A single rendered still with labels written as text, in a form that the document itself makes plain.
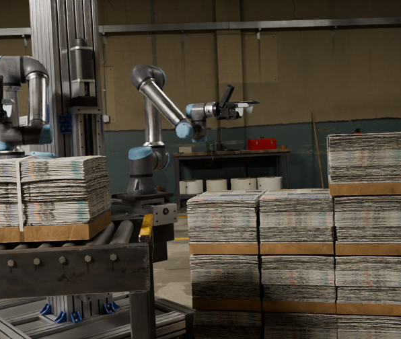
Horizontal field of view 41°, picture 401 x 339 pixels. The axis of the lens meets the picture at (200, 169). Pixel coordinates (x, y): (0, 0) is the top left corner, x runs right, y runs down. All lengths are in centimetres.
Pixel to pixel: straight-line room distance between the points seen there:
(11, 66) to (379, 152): 153
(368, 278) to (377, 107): 743
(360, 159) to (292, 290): 58
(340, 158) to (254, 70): 691
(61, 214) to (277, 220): 93
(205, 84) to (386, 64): 307
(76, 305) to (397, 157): 162
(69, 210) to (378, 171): 116
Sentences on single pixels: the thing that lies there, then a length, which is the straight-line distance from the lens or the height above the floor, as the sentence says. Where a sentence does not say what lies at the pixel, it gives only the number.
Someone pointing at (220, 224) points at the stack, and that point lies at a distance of 215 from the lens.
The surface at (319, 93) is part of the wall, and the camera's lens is 914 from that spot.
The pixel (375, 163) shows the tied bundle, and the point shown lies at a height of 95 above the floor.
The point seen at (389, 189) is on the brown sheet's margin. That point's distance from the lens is 211.
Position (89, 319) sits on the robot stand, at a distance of 273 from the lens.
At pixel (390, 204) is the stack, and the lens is 212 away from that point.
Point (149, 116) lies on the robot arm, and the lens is 273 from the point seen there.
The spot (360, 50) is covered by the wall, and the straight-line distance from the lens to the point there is 945.
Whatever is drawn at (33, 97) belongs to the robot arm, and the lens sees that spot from 225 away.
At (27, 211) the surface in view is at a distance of 155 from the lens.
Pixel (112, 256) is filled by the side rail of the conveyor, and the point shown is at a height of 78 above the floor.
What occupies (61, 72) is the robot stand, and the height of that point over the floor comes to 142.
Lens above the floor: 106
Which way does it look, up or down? 3 degrees down
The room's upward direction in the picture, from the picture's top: 2 degrees counter-clockwise
